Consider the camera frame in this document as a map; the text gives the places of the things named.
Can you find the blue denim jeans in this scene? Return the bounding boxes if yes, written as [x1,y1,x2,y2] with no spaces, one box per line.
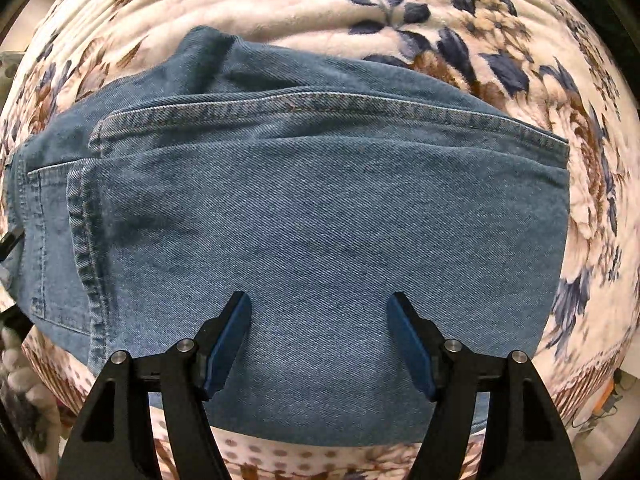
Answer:
[4,27,570,446]

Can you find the floral bed blanket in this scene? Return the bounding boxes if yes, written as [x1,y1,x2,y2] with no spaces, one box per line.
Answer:
[1,0,639,479]

